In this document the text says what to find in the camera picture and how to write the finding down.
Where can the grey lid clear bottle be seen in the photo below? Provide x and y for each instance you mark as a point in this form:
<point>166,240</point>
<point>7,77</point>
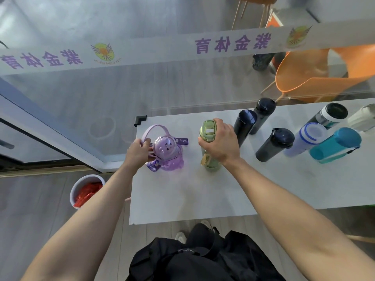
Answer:
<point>363,118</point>

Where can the slim black thermos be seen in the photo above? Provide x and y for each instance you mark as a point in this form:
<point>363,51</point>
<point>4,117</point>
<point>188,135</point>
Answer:
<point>244,125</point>

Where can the person's right forearm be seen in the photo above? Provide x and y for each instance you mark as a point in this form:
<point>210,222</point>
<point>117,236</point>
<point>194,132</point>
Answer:
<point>293,225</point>

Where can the white bucket red contents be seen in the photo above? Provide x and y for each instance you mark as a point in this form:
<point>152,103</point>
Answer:
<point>88,190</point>

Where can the person's white shoe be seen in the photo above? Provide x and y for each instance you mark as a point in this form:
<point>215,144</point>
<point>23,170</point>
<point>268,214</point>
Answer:
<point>206,224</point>
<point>181,237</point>

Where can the teal blue bottle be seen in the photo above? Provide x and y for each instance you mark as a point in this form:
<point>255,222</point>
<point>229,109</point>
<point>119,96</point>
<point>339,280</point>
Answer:
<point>334,146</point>

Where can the person's left hand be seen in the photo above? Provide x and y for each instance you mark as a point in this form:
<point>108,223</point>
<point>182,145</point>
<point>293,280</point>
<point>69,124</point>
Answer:
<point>136,155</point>

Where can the black table corner guard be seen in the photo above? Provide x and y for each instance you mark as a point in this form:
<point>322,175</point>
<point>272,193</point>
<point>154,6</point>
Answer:
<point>139,119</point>

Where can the purple transparent kids bottle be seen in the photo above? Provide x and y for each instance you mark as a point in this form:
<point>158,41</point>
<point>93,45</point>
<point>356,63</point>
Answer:
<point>167,146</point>

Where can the white purple bottle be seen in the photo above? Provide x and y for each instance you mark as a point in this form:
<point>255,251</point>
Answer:
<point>304,140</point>

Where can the frosted glass banner strip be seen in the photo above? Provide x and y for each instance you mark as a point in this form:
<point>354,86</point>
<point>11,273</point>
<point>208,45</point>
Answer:
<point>146,52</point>

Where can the person's right hand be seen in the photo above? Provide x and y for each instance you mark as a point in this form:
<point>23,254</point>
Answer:
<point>225,143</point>

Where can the orange plastic chair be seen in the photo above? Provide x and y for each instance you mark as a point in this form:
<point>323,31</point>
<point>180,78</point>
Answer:
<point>316,81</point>

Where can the grey table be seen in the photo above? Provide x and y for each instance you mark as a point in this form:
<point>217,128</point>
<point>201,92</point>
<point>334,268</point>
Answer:
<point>263,184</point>

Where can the person's left forearm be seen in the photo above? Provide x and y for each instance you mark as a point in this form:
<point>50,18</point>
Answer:
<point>88,231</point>

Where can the dark smoky bottle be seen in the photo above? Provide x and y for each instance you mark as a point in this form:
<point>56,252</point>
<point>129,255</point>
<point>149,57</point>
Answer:
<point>272,146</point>

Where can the green transparent bottle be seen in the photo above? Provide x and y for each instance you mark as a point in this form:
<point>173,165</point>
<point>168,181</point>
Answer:
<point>208,128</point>

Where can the black bottle white band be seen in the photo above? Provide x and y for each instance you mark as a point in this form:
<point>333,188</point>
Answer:
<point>331,114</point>

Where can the person's black clothing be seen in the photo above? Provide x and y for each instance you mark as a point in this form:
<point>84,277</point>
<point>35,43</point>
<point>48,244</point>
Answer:
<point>205,260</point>

